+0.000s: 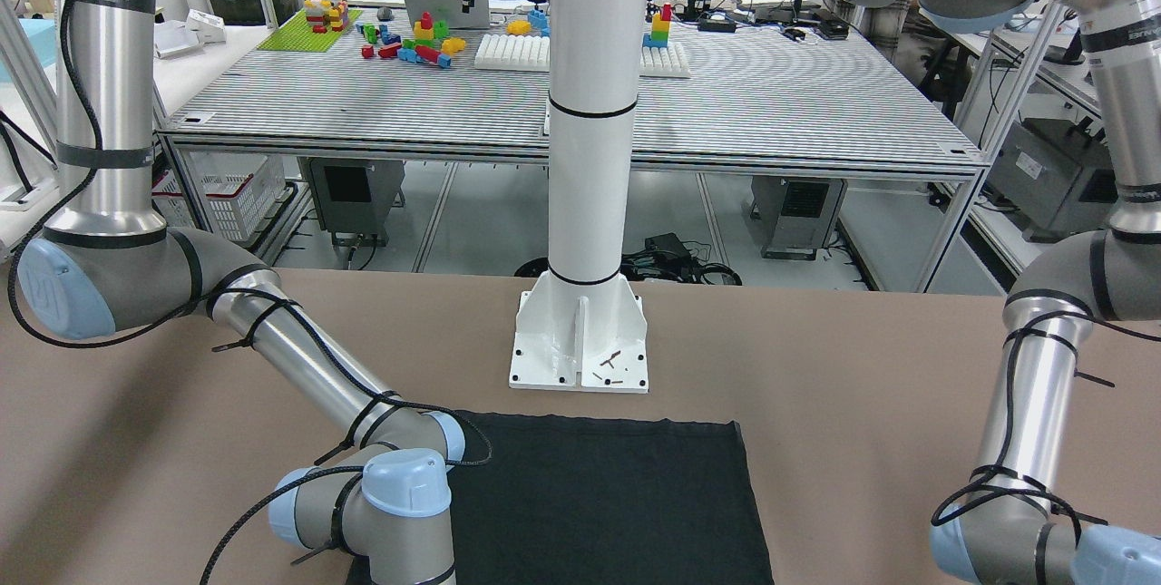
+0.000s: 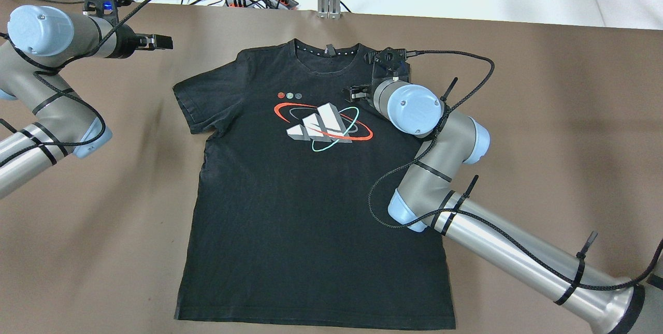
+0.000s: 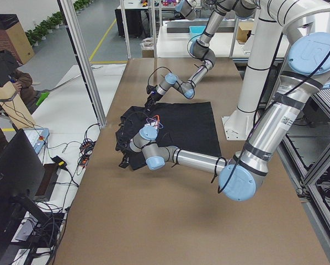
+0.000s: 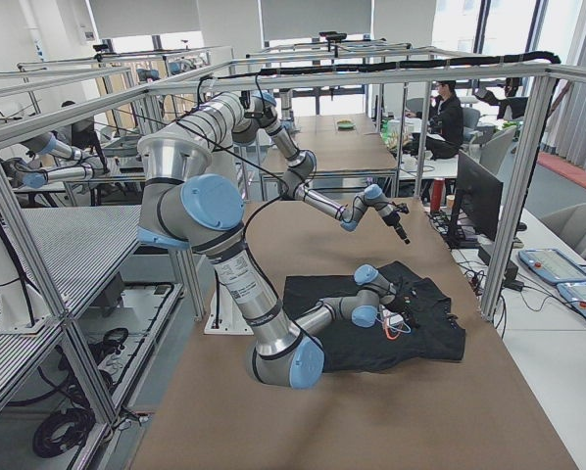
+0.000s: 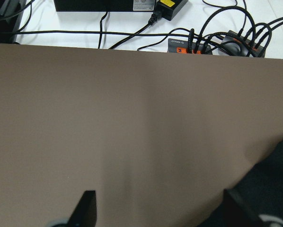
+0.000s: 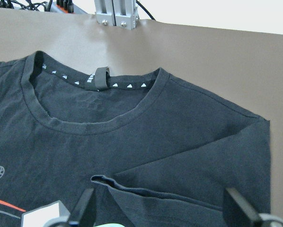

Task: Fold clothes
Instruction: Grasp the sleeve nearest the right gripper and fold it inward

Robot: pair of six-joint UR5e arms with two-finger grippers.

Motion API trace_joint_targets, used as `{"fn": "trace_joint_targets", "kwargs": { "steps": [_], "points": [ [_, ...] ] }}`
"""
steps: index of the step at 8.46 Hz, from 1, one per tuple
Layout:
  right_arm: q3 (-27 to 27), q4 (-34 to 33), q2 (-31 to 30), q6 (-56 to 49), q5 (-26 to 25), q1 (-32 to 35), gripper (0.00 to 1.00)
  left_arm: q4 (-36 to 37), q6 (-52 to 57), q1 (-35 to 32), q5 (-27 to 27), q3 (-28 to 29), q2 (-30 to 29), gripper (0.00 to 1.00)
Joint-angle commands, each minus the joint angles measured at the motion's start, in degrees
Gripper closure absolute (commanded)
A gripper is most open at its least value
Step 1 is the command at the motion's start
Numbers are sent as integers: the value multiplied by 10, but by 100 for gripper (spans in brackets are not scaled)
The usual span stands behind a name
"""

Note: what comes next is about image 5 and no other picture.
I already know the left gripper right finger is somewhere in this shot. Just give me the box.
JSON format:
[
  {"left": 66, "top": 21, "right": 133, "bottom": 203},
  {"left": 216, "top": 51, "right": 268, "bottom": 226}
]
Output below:
[{"left": 223, "top": 189, "right": 262, "bottom": 227}]

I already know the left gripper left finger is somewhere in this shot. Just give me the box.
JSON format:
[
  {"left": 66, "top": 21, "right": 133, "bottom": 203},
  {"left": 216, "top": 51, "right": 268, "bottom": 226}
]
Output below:
[{"left": 67, "top": 190, "right": 96, "bottom": 227}]

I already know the black t-shirt with logo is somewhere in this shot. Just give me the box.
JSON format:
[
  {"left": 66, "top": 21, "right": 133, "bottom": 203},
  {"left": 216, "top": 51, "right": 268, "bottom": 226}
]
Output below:
[{"left": 200, "top": 140, "right": 283, "bottom": 227}]

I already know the black orange usb hub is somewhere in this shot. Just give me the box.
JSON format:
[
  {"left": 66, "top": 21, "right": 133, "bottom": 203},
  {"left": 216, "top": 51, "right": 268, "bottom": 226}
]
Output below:
[{"left": 168, "top": 38, "right": 212, "bottom": 55}]

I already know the black mini pc box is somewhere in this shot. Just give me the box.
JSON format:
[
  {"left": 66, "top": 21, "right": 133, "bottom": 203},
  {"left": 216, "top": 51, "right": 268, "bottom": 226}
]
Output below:
[{"left": 54, "top": 0, "right": 157, "bottom": 12}]

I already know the black power adapter yellow label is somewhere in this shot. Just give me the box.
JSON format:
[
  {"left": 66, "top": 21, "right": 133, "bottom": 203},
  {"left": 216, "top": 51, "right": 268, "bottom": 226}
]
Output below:
[{"left": 148, "top": 0, "right": 188, "bottom": 26}]

